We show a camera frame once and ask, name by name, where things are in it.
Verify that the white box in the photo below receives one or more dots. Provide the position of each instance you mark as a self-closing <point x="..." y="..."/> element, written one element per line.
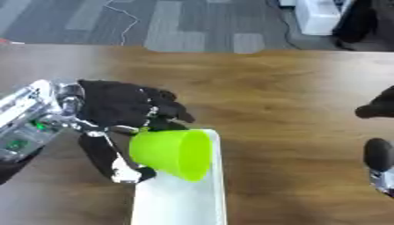
<point x="179" y="196"/>

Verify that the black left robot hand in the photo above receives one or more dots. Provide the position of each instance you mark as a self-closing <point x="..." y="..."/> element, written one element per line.
<point x="115" y="102"/>

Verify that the white cabinet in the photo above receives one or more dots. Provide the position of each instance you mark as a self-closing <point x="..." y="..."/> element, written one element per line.
<point x="319" y="14"/>

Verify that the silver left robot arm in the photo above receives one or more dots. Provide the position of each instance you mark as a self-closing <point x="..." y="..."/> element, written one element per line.
<point x="28" y="117"/>

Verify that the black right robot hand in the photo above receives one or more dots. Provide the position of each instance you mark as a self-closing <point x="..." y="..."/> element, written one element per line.
<point x="379" y="123"/>

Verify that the lime green plastic cup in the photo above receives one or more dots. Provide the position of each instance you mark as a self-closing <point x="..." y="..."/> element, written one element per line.
<point x="172" y="152"/>

